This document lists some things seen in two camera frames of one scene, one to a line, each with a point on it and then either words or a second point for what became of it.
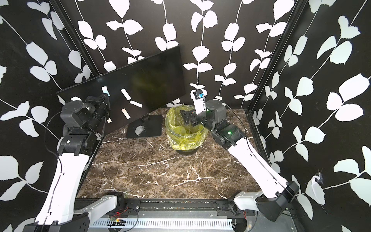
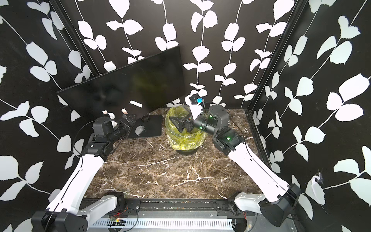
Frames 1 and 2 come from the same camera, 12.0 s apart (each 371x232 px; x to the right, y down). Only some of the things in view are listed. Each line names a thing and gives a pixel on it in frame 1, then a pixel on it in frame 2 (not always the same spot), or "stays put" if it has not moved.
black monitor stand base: x=147 y=126 stays put
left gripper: x=104 y=105 → x=126 y=126
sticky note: x=125 y=113 stays put
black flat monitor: x=126 y=90 stays put
